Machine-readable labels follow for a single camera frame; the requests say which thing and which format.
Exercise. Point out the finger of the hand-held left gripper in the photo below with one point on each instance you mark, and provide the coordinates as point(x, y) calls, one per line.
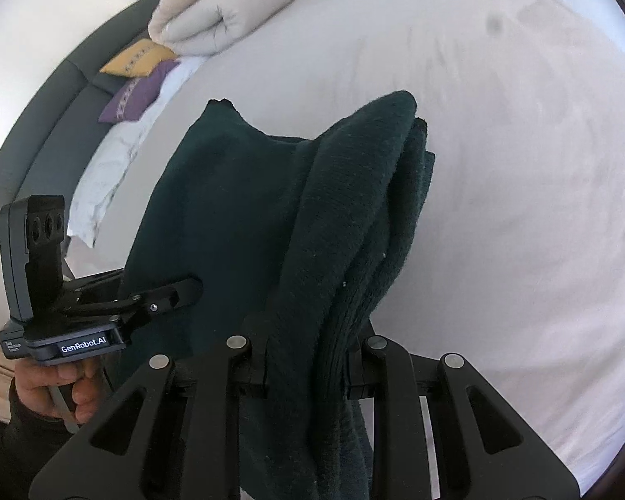
point(174, 294)
point(96, 281)

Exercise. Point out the folded beige duvet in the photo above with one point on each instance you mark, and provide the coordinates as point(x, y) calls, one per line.
point(224, 15)

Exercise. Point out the dark green sweater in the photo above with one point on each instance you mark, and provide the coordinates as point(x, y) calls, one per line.
point(229, 208)

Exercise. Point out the person's left forearm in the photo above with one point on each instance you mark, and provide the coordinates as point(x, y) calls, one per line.
point(15, 453)

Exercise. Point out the person's left hand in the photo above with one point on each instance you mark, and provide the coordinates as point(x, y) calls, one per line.
point(47, 385)

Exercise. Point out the white pillow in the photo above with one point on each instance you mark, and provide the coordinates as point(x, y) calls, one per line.
point(114, 166)

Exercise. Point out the white bed sheet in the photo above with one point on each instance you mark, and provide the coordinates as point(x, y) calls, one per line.
point(500, 166)

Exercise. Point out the purple pillow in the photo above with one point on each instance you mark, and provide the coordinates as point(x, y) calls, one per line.
point(133, 95)

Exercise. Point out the grey headboard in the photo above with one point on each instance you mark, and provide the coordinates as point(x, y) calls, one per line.
point(57, 130)

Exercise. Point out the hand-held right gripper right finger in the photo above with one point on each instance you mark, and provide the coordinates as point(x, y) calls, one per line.
point(357, 370)

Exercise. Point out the yellow pillow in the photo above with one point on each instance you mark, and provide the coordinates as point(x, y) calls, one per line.
point(138, 58)

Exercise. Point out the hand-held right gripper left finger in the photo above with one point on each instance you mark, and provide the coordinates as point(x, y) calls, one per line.
point(255, 357)

